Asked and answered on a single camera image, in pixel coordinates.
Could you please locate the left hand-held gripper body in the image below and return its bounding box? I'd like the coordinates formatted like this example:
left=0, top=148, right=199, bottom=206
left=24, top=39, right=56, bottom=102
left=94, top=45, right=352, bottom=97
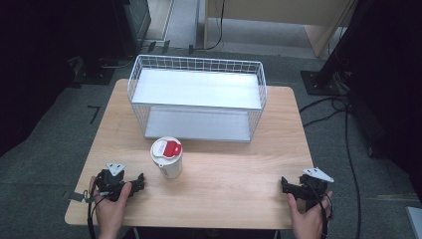
left=95, top=161, right=134, bottom=202

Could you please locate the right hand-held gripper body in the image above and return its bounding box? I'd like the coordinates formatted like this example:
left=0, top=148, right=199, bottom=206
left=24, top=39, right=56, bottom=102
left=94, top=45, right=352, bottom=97
left=297, top=166, right=335, bottom=211

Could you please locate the white cup with red lid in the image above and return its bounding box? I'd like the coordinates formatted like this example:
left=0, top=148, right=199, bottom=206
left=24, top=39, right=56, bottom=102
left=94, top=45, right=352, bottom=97
left=149, top=135, right=184, bottom=180

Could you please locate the white wire shelf rack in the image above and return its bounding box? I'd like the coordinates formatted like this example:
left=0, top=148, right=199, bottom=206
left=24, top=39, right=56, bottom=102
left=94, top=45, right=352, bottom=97
left=126, top=54, right=269, bottom=143

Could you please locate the person's right hand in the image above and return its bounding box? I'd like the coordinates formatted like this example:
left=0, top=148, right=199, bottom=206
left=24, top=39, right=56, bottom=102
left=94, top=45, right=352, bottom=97
left=286, top=190, right=334, bottom=239

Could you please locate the person's left hand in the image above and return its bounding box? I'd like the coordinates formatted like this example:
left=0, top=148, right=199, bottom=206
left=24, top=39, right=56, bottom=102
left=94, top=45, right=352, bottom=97
left=89, top=175, right=133, bottom=239

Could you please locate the grey flat panel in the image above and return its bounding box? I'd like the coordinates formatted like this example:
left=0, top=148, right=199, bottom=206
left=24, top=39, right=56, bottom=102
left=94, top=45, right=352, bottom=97
left=404, top=205, right=422, bottom=239

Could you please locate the black stand base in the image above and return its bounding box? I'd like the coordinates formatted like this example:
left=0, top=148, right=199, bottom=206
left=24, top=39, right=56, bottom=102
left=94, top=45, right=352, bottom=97
left=67, top=55, right=117, bottom=87

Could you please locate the black metal stand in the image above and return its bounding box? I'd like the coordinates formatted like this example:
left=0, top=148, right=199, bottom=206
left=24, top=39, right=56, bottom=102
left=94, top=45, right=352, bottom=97
left=300, top=0, right=376, bottom=98

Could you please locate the black curtain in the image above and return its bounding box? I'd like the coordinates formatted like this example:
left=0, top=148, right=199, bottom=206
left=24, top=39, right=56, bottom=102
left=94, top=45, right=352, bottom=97
left=0, top=0, right=115, bottom=157

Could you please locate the dark equipment cabinet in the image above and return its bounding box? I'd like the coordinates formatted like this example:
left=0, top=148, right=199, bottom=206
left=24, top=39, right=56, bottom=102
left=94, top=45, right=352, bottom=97
left=111, top=0, right=152, bottom=58

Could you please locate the light wooden cabinet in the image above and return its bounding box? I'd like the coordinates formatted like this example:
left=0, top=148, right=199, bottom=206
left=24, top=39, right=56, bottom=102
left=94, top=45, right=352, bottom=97
left=203, top=0, right=360, bottom=58

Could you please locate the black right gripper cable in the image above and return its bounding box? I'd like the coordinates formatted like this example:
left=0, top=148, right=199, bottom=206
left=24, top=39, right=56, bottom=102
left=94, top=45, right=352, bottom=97
left=307, top=181, right=334, bottom=239

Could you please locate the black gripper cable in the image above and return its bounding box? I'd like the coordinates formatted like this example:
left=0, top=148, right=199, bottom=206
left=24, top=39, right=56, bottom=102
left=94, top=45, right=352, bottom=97
left=87, top=177, right=101, bottom=239
left=307, top=181, right=334, bottom=239

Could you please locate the long black floor cable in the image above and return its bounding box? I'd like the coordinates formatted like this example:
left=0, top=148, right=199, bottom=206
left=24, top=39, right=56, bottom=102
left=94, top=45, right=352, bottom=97
left=343, top=108, right=363, bottom=239

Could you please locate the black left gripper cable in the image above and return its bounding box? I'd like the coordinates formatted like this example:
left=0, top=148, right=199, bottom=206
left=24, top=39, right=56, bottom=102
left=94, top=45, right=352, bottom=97
left=87, top=177, right=101, bottom=239

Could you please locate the black looped floor cable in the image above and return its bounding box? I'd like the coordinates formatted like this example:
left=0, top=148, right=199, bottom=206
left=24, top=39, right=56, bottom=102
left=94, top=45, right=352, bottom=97
left=298, top=95, right=350, bottom=128

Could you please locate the black cable by cabinet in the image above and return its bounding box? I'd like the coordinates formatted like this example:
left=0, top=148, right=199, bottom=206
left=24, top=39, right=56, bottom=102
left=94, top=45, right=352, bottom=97
left=188, top=0, right=227, bottom=56

